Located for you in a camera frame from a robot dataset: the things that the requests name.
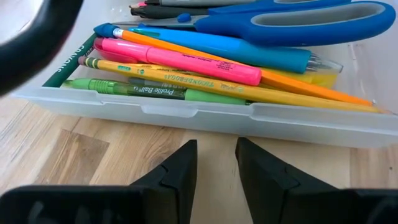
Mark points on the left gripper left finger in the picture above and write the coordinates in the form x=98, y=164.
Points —
x=177, y=183

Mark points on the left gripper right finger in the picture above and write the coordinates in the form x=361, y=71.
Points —
x=267, y=186

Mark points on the clear box with grey lid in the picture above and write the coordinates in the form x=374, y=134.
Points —
x=217, y=119

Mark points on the green pen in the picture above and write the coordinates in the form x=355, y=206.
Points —
x=211, y=96

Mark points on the yellow pencil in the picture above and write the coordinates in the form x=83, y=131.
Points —
x=248, y=90

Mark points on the grey crayon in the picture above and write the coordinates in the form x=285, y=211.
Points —
x=152, y=83

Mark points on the orange pencil with blue eraser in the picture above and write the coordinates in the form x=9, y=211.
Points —
x=311, y=88

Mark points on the yellow highlighter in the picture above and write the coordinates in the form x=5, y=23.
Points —
x=323, y=77

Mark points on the pink pen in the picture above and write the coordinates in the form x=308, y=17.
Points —
x=139, y=4
x=186, y=60

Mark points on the blue pen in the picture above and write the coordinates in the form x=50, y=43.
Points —
x=233, y=48

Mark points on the dark green crayon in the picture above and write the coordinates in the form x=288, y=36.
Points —
x=70, y=63

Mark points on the black pen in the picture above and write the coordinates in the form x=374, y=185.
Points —
x=168, y=12

